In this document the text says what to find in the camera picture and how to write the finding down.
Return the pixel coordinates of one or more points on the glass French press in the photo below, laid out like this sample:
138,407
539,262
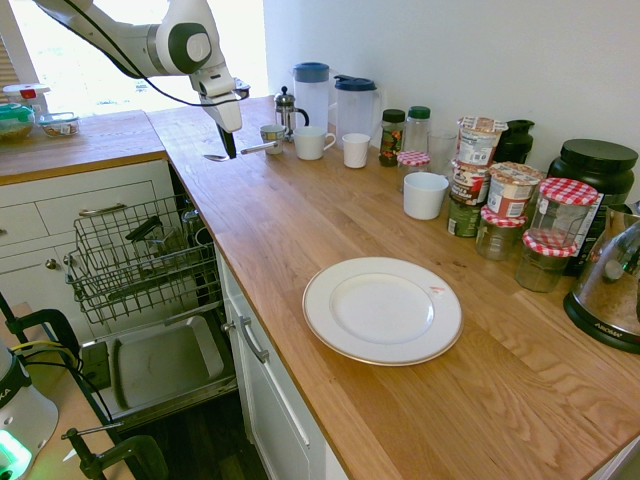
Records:
287,112

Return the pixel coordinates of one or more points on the clear drinking glass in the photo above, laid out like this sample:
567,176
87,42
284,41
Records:
442,150

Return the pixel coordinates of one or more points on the large jar red checked lid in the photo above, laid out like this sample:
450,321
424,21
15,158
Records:
562,215

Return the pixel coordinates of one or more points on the silver cabinet knob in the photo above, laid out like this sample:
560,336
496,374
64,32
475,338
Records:
50,263
228,327

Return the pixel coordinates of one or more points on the clear jar with green lid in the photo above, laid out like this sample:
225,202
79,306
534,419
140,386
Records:
419,130

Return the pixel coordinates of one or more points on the chocolate pudding cup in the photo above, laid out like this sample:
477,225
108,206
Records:
470,185

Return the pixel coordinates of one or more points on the white yogurt cup foil lid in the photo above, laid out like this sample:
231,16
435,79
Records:
480,142

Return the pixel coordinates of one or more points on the silver metal spoon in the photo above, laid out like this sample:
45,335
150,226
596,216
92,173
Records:
252,149

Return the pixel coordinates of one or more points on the glass jar red checked lid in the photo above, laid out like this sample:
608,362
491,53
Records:
542,272
500,240

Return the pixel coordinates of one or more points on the white cabinet with door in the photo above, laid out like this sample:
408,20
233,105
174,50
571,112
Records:
280,415

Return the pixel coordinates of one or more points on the small white cup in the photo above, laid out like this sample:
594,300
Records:
356,152

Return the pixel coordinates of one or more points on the food container with red latch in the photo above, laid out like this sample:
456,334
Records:
25,92

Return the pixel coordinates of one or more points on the black shaker bottle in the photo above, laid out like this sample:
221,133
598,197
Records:
517,142

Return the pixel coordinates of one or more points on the built-in dishwasher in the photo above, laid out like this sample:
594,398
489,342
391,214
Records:
165,360

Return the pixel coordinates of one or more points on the pitcher with dark blue lid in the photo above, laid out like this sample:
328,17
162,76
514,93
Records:
355,115

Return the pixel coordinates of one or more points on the black C-clamp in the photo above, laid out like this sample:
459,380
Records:
145,452
60,322

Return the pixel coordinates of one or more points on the white cabinet with wide drawers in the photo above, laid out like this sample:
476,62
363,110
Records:
100,185

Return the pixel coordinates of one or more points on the wide white cup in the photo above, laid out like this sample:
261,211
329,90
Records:
425,200

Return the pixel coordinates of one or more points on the red and white yogurt cup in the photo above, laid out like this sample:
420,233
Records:
512,195

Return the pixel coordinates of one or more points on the small jar red checked lid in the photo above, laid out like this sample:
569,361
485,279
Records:
413,159

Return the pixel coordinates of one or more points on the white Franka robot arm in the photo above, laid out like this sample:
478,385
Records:
130,40

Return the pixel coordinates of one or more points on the small clear food container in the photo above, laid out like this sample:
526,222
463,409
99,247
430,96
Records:
60,125

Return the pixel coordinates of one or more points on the black protein powder tub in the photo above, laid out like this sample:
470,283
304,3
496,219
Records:
597,167

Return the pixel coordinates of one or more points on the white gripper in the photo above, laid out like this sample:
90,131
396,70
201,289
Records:
220,100

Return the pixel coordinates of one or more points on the dark cup in rack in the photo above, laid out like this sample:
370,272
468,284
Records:
204,237

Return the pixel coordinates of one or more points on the spice jar with black lid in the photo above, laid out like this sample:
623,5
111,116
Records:
391,140

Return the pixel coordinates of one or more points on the small patterned cup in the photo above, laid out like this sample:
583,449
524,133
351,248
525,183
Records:
272,134

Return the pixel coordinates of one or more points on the clear glass in rack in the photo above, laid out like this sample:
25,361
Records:
190,222

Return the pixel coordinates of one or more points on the green tin can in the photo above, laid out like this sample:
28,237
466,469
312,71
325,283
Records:
462,220

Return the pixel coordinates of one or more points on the white plate with gold rim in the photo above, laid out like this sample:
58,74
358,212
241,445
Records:
380,310

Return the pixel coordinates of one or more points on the steel electric kettle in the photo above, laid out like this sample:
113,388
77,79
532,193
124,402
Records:
605,295

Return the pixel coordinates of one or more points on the food container with green lid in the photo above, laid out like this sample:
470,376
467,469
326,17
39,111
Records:
15,125

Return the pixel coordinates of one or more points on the pitcher with light blue lid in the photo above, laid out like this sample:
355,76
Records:
310,100

